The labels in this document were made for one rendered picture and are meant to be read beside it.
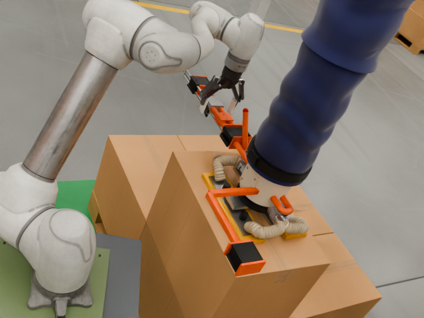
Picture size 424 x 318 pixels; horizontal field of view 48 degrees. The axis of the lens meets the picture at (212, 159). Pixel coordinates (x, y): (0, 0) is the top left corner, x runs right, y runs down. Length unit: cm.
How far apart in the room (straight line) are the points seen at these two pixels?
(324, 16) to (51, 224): 91
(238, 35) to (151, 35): 57
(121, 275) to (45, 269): 34
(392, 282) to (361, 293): 114
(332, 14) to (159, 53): 47
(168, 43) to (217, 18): 56
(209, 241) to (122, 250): 30
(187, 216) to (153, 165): 69
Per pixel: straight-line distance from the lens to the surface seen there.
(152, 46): 124
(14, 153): 313
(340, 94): 144
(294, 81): 144
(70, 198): 290
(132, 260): 169
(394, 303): 339
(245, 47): 178
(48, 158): 140
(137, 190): 225
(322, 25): 138
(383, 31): 136
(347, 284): 239
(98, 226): 276
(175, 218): 186
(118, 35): 132
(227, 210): 169
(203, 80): 210
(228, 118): 192
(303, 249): 174
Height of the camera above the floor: 204
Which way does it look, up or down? 35 degrees down
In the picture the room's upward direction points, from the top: 25 degrees clockwise
